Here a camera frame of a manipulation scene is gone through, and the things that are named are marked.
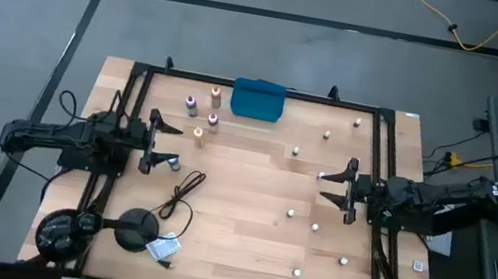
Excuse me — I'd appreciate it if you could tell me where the yellow power plug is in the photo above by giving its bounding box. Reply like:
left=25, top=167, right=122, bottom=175
left=441, top=150, right=495, bottom=175

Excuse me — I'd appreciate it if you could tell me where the white cable tag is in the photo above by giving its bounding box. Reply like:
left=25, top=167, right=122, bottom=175
left=142, top=227, right=185, bottom=265

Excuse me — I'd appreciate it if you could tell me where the large blue food coloring bottle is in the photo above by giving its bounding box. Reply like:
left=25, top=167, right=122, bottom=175
left=165, top=154, right=183, bottom=174

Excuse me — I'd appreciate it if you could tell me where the black round-base desk lamp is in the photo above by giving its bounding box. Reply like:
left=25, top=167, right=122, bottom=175
left=30, top=191, right=164, bottom=279

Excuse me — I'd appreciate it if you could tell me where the large purple food coloring bottle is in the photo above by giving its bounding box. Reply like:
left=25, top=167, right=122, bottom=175
left=182, top=94, right=200, bottom=118

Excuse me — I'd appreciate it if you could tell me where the large pink food coloring bottle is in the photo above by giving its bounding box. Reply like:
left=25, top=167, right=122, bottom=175
left=205, top=111, right=223, bottom=135

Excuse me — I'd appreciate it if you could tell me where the black power cable with plug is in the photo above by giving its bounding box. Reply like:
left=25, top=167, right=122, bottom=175
left=139, top=163, right=208, bottom=274

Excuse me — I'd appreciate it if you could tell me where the large yellow food coloring bottle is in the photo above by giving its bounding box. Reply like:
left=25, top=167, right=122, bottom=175
left=190, top=125, right=208, bottom=150

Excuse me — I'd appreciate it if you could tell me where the large red food coloring bottle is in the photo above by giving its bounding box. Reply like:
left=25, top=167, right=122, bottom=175
left=207, top=85, right=225, bottom=110

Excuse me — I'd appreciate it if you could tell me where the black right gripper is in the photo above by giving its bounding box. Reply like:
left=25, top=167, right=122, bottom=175
left=314, top=152, right=379, bottom=229

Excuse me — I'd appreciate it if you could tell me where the yellow extension cable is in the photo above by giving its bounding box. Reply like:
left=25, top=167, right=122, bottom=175
left=395, top=0, right=498, bottom=56

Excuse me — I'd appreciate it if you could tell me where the blue plastic bin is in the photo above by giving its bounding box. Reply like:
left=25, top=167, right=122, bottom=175
left=227, top=75, right=289, bottom=125

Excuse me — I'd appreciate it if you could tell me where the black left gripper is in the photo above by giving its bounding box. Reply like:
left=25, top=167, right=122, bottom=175
left=123, top=104, right=188, bottom=181

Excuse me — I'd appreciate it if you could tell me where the black aluminium table frame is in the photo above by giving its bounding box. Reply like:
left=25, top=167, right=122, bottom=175
left=68, top=45, right=472, bottom=279

